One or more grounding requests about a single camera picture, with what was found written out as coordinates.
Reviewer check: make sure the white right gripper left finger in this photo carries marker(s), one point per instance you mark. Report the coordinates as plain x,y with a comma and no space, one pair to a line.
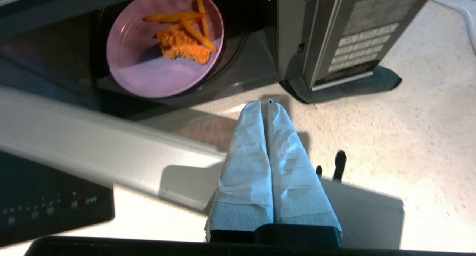
245,181

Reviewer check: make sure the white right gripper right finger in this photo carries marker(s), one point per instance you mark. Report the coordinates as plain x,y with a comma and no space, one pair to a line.
297,189

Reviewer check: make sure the black induction cooktop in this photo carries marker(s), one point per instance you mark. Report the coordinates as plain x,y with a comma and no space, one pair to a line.
44,204

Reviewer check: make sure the silver microwave oven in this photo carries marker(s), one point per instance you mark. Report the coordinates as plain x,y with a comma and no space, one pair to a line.
290,33

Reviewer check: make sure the fried chicken piece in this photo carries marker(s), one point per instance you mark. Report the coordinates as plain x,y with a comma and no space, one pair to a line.
184,48

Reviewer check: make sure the short french fry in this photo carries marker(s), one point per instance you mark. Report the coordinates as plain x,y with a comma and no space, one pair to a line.
167,30

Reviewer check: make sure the purple plate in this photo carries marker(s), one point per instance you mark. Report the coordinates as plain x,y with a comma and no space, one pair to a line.
148,74

